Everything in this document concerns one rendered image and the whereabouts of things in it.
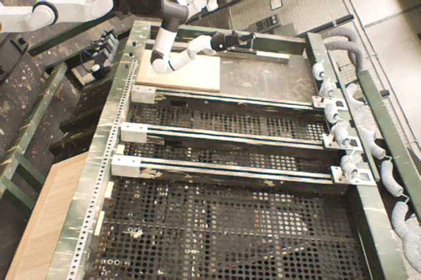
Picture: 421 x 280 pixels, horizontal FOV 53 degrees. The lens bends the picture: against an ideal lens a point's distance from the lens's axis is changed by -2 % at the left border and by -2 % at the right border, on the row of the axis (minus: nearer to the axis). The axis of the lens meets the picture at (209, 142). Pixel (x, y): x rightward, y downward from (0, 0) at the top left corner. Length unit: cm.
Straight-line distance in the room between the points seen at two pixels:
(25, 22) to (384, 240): 212
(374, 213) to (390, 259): 23
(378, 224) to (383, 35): 778
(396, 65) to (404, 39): 67
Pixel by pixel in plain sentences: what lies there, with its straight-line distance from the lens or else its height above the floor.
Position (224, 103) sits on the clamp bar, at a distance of 237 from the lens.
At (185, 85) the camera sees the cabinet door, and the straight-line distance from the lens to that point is 253.
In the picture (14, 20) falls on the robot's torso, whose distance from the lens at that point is 270.
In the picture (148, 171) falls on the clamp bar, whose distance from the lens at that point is 194.
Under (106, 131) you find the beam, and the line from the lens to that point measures 214.
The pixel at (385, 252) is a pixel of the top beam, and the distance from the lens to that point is 183.
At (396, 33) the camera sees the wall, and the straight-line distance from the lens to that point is 949.
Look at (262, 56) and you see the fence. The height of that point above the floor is 155.
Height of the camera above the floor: 191
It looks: 17 degrees down
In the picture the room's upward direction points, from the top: 71 degrees clockwise
